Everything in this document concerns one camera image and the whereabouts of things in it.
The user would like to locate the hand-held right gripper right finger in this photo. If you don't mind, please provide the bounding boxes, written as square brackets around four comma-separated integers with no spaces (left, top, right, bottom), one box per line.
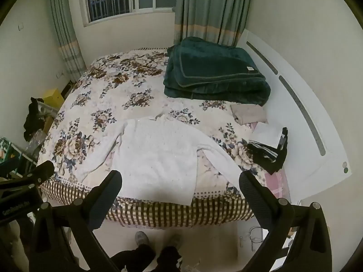
[239,170,333,272]

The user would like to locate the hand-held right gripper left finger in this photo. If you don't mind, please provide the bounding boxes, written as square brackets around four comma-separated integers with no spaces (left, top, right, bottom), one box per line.
[28,170,123,272]

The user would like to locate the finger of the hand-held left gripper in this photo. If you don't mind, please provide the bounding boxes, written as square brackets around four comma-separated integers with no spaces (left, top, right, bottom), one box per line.
[0,160,55,194]

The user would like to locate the white knit sweater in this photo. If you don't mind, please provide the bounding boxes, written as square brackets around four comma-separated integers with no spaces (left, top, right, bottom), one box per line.
[82,114,247,206]

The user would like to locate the green crate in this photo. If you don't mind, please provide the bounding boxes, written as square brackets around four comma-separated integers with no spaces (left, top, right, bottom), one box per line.
[0,136,22,177]

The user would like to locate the black striped garment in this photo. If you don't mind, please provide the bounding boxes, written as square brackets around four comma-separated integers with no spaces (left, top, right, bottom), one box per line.
[247,127,289,175]

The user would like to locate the grey shoe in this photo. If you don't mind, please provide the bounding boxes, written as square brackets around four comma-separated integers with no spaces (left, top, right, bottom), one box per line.
[134,231,151,248]

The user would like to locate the black cloth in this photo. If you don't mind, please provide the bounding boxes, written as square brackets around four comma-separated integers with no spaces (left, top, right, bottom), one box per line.
[23,97,46,142]

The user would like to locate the white folded cloth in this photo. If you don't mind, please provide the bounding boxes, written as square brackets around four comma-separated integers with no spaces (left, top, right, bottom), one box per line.
[250,122,284,148]

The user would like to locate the white headboard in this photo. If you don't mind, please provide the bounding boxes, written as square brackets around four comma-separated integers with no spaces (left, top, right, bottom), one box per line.
[237,29,357,202]

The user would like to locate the person's dark trouser legs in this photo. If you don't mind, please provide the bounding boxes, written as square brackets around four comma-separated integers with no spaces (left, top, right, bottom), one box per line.
[109,243,182,272]

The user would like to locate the yellow box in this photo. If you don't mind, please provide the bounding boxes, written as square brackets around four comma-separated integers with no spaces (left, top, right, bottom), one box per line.
[39,88,65,112]

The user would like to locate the beige folded cloth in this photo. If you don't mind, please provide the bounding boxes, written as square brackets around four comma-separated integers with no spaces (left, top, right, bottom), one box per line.
[230,103,269,125]

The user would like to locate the floral bed blanket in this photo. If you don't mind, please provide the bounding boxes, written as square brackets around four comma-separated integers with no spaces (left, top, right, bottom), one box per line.
[38,48,284,230]

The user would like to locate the dark green folded blanket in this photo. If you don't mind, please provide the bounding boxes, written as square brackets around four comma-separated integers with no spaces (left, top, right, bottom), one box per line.
[163,36,272,107]

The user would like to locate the grey-green curtain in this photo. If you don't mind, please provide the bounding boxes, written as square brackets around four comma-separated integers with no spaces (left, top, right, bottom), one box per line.
[173,0,255,48]
[46,0,87,83]

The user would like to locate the thin cable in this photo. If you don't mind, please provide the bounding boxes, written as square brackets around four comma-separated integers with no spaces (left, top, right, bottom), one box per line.
[240,226,265,245]

